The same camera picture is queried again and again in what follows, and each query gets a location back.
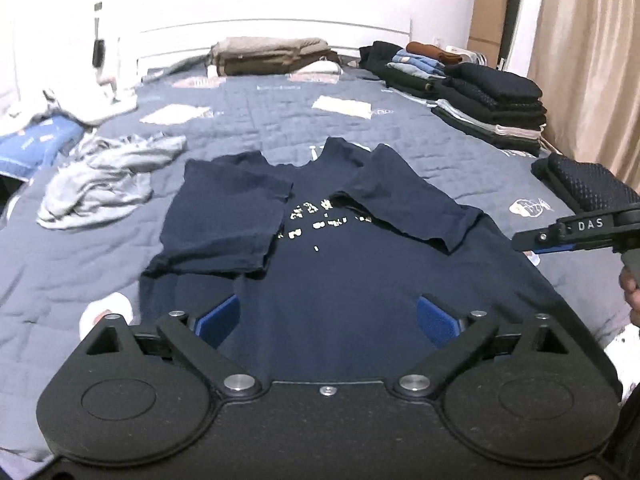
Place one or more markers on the striped folded garment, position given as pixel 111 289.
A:
pixel 472 57

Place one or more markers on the blue quilted pillow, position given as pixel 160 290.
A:
pixel 35 145

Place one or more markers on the grey quilted bedspread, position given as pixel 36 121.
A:
pixel 300 120

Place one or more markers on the folded blue jeans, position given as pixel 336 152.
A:
pixel 417 65

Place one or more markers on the brown folded sweater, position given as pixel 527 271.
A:
pixel 432 51

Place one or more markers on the navy t-shirt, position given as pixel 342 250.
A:
pixel 350 285

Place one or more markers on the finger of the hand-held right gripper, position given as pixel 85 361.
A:
pixel 537 240

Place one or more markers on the black hairbrush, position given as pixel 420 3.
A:
pixel 98 53

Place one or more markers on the brown cardboard roll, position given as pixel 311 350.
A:
pixel 490 10

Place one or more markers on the beige curtain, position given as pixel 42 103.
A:
pixel 590 35

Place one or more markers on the dark grey cloth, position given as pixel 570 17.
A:
pixel 175 67

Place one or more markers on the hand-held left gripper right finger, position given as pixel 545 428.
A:
pixel 440 320

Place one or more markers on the crumpled grey t-shirt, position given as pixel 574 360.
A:
pixel 105 175

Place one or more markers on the stack of folded dark clothes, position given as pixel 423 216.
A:
pixel 495 105

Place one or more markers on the light grey hoodie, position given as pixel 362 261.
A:
pixel 95 105

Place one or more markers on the navy dotted folded sweater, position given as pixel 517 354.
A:
pixel 595 185

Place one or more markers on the black framed board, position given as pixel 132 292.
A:
pixel 515 25

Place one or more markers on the white headboard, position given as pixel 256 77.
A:
pixel 275 35

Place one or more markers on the black folded jacket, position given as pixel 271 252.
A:
pixel 377 57

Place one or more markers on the person's right hand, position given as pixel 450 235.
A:
pixel 632 300

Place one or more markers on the black folded pants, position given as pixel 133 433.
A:
pixel 410 85

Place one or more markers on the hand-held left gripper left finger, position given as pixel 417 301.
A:
pixel 220 317

